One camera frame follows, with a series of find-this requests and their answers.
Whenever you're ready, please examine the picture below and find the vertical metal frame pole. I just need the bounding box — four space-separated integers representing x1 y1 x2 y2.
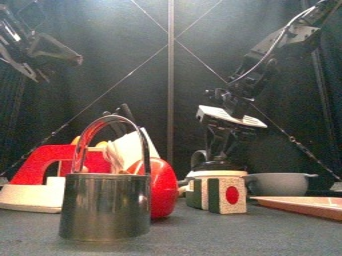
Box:
166 0 177 167

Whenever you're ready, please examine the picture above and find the shiny metal bucket with handle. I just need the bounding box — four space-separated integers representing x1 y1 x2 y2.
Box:
58 114 154 242

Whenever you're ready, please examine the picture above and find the pink flat plate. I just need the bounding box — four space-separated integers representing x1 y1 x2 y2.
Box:
249 195 342 222

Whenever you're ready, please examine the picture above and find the black domed pot lid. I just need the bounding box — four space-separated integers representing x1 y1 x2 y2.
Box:
193 159 246 172

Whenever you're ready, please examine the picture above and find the sushi block with red dot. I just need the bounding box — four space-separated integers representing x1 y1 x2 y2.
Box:
206 176 249 215

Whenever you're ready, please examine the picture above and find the black napkin holder handle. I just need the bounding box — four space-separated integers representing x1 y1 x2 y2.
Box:
100 102 138 138

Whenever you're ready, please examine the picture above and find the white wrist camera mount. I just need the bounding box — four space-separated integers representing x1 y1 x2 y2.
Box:
195 104 269 130

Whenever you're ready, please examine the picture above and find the grey bowl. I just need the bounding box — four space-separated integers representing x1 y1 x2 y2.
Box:
242 172 321 197

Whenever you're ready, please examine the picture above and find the diagonal frame brace wire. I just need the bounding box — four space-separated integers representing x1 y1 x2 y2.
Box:
0 0 225 178
128 0 342 183

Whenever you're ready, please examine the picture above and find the red toy apple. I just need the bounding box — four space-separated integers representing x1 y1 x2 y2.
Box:
127 157 181 220

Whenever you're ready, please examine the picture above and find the yellow toy piece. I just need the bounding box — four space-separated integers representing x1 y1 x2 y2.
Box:
70 134 110 152

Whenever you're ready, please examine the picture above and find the red and white toy iron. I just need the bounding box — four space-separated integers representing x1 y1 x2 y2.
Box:
0 143 114 215

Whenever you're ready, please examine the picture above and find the white paper napkin stack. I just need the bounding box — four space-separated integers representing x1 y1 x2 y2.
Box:
103 126 162 174

